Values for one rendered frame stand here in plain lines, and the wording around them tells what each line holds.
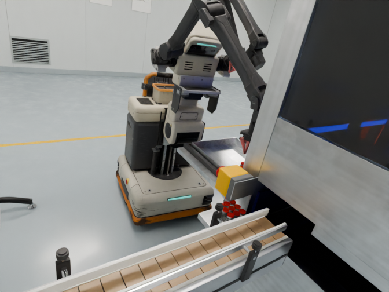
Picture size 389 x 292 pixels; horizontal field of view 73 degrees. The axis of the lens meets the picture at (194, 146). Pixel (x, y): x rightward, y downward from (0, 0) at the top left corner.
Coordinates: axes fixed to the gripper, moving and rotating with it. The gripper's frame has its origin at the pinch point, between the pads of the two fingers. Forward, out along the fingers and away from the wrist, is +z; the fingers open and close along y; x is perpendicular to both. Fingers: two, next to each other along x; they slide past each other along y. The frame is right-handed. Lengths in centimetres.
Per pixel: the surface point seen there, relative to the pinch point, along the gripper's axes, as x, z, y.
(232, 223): -43.5, -2.2, 22.3
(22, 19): 64, -9, -501
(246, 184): -31.9, -6.7, 17.6
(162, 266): -63, 1, 19
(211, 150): -3.4, 5.2, -16.8
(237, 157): 2.4, 5.4, -6.6
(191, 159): -17.3, 5.4, -16.1
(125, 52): 239, 29, -461
